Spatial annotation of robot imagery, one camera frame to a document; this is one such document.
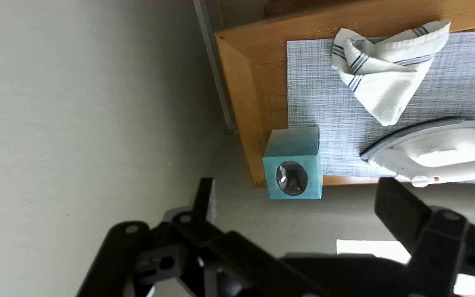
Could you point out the white wall baseboard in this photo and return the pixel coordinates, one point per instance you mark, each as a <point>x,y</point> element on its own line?
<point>214,66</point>

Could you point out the grey checked placemat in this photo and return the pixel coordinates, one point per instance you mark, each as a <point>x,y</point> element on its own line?
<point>313,99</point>

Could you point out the white blue-striped towel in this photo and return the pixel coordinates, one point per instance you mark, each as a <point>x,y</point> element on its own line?
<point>382,82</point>

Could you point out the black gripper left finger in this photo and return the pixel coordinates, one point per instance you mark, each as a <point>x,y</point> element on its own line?
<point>202,198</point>

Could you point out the wooden nightstand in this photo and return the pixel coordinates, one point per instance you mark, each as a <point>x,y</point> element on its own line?
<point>247,66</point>

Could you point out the white pressing iron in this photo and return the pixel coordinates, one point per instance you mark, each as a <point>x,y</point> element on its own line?
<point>440,153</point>

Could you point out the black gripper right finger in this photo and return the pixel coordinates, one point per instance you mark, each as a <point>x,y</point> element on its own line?
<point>399,214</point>

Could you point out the teal tissue box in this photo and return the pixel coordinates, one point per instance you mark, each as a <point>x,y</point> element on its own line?
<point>303,148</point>

